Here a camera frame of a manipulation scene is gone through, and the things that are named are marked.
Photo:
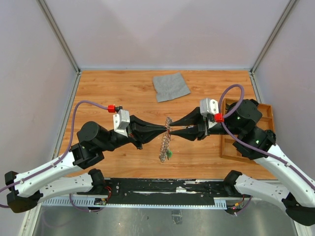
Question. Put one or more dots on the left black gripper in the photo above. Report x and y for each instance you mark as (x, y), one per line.
(141, 132)

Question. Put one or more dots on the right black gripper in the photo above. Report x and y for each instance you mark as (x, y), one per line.
(194, 118)

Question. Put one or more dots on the green key tag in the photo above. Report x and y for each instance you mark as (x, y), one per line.
(169, 154)

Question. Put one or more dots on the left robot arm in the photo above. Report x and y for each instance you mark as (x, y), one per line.
(28, 189)

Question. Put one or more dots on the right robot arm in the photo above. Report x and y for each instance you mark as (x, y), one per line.
(296, 196)

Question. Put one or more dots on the wooden compartment tray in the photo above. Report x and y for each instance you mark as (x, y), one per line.
(227, 150)

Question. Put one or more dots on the grey cloth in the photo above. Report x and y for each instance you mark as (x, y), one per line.
(170, 87)

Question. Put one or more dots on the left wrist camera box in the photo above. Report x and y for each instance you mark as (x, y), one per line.
(121, 120)

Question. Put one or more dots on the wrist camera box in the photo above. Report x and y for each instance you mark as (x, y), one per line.
(121, 120)
(209, 108)

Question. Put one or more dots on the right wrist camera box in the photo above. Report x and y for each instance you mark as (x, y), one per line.
(209, 108)

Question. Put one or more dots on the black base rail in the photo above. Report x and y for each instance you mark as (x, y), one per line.
(153, 191)

